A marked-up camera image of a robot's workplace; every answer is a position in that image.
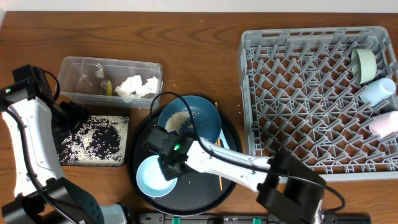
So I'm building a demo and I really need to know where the wooden chopstick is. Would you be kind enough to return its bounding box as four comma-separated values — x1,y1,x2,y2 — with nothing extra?
215,101,223,191

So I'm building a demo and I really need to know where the dark blue plate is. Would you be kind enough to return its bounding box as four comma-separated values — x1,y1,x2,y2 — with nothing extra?
157,95,221,143

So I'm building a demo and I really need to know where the pink cup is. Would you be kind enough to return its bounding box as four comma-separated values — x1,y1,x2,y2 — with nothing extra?
369,111,397,138

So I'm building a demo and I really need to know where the grey dishwasher rack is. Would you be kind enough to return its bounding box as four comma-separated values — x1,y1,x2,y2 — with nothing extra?
238,26,397,182

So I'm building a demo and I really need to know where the yellow green snack wrapper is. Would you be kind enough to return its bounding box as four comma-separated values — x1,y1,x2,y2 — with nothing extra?
100,80,113,96

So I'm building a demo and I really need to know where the white rice pile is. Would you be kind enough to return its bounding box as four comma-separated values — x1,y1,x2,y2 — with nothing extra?
57,110,200,166

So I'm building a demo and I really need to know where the white plastic spoon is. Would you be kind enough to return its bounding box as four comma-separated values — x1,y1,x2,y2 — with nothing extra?
220,130,230,149

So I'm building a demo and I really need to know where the round black serving tray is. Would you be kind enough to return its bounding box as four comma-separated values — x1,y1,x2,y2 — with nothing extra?
126,116,236,216

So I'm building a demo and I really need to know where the light blue saucer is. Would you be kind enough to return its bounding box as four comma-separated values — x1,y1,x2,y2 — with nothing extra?
136,155,177,198

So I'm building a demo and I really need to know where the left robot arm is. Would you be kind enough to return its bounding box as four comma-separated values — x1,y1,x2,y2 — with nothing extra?
1,64,132,224

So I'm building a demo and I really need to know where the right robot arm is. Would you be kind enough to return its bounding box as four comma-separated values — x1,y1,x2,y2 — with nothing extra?
144,126,326,224

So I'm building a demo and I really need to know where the white tissue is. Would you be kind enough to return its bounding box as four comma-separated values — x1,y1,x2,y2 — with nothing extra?
115,75,143,103
141,77,158,95

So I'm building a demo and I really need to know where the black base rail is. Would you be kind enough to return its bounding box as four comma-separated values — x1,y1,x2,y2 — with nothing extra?
136,213,372,224

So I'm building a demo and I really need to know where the clear plastic waste bin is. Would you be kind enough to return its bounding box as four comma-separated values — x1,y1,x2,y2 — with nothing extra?
58,56,162,109

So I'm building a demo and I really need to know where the light green bowl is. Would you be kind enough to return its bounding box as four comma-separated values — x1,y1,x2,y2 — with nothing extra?
351,49,377,84

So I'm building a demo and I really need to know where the black rectangular tray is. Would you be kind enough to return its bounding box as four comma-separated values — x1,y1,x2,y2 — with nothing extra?
54,107,131,167

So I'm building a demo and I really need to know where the small white cup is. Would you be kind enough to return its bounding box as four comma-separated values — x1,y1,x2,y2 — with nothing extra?
359,78,396,107

